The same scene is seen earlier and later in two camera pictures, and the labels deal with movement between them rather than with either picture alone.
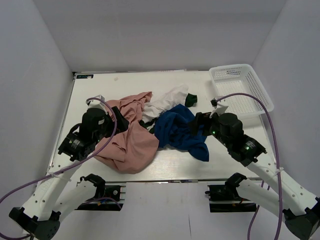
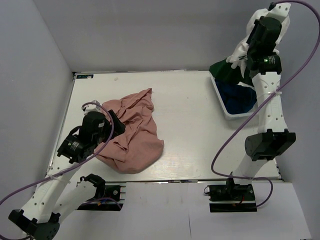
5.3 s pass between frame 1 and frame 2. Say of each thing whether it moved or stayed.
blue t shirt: moved
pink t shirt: stayed
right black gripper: moved
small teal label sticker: stayed
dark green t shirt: moved
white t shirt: moved
